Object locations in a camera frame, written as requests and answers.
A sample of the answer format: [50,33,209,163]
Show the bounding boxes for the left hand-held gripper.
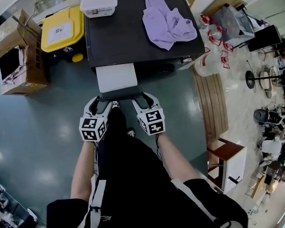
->
[79,96,114,143]

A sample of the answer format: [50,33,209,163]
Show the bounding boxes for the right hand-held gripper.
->
[132,91,166,136]

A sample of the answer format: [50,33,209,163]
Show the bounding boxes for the white drawer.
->
[95,62,142,102]

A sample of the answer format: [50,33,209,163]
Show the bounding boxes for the person's right forearm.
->
[156,133,201,183]

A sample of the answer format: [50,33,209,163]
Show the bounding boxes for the person's left forearm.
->
[70,140,97,200]

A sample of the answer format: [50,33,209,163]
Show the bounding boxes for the brown cardboard box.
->
[0,8,51,96]

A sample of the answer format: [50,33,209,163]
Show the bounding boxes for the wooden slatted step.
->
[192,72,229,147]

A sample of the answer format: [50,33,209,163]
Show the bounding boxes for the person's black clothing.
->
[46,108,249,228]

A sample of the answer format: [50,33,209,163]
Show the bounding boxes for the purple cloth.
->
[142,0,199,52]

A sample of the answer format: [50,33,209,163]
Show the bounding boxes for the black bin with yellow lid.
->
[40,5,85,63]

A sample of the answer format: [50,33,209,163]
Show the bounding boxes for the white plastic lidded container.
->
[80,0,118,19]

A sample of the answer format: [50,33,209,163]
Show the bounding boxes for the black standing fan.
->
[246,69,285,90]

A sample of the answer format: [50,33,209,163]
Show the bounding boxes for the brown cardboard sheet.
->
[184,0,198,10]

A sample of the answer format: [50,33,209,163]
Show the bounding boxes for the clear plastic storage bin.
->
[212,5,256,48]

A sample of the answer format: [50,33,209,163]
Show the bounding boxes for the black and white wheeled robot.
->
[253,108,285,127]

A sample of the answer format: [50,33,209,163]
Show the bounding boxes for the round white low table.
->
[258,66,280,99]

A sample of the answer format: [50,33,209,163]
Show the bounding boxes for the leaning wooden board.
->
[200,0,248,15]

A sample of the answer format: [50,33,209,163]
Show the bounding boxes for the tall black cabinet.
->
[247,24,282,52]

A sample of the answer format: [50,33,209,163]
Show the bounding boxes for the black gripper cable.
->
[155,134,163,162]

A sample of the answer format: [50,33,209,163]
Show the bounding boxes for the white harness strap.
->
[84,174,107,228]

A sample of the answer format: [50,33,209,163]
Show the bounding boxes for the white bags with red handles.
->
[193,13,235,77]

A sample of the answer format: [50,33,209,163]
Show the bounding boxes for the white table with brown frame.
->
[207,138,248,195]

